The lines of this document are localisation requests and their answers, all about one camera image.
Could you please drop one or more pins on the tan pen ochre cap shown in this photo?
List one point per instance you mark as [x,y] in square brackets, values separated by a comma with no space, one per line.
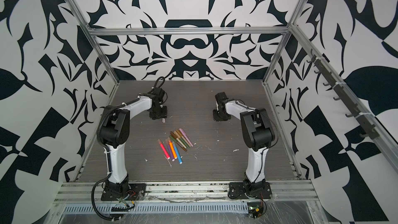
[179,138]

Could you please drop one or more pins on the green pen tan cap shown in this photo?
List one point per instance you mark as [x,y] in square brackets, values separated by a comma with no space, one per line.
[182,138]

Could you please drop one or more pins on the cream pen brown cap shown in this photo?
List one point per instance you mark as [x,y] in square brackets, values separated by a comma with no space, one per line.
[172,134]

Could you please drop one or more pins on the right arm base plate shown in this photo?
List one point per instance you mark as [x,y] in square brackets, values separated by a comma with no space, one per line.
[247,190]

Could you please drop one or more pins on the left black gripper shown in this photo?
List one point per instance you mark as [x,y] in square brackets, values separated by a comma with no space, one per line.
[164,115]

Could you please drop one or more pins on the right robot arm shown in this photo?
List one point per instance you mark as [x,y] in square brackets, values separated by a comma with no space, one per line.
[258,135]

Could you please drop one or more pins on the red marker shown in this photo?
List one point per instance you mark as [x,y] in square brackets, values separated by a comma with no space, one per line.
[166,154]

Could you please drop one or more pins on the orange marker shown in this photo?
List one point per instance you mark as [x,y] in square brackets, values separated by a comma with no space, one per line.
[172,149]

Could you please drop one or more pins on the blue marker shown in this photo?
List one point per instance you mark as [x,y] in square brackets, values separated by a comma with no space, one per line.
[177,153]

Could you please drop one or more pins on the white cable duct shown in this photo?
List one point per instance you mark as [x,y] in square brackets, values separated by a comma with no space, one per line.
[176,208]

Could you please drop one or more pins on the purple marker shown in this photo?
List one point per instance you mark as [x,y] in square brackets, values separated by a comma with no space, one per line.
[168,148]

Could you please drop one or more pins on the brown pen green cap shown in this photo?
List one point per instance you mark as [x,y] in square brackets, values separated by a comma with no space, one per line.
[178,143]

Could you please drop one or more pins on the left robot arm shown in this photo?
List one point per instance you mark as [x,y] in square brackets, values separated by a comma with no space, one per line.
[112,133]

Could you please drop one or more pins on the pink pen purple cap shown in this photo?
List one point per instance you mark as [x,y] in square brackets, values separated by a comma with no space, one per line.
[186,137]

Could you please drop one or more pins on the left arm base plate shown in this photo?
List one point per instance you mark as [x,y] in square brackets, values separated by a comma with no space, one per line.
[131,192]

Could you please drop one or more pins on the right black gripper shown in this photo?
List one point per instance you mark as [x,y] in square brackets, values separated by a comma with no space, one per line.
[215,117]

